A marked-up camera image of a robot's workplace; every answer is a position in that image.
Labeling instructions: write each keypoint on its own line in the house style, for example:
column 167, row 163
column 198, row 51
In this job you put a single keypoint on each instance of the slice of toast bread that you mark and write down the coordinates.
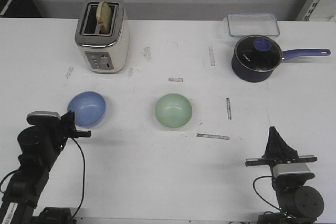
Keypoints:
column 103, row 17

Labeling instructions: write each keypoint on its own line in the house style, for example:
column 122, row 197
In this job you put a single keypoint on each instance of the clear plastic food container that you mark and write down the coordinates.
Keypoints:
column 244, row 24

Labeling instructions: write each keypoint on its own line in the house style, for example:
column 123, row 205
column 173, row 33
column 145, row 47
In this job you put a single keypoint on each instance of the blue bowl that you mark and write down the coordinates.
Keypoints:
column 89, row 108

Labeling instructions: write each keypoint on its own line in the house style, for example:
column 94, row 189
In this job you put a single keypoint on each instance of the glass pot lid blue knob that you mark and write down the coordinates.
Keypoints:
column 258, row 53

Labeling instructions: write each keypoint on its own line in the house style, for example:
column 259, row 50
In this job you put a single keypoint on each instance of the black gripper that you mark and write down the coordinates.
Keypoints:
column 277, row 146
column 67, row 129

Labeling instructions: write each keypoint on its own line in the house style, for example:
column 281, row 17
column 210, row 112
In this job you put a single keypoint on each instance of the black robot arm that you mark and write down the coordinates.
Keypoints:
column 41, row 144
column 297, row 203

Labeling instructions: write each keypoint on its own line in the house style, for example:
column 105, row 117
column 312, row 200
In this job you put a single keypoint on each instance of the cream and chrome toaster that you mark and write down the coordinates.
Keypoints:
column 104, row 53

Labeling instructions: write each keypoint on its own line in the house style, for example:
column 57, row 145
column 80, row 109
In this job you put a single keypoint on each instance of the black box in background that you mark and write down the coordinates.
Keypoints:
column 19, row 9

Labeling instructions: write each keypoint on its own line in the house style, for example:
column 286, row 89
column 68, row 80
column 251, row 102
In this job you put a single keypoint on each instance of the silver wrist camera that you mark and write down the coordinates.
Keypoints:
column 296, row 169
column 43, row 118

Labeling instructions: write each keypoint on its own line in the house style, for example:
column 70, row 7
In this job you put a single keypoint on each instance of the dark blue saucepan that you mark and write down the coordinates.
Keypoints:
column 253, row 76

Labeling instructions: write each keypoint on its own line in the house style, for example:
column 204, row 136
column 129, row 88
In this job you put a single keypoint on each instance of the green bowl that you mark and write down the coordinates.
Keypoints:
column 173, row 110

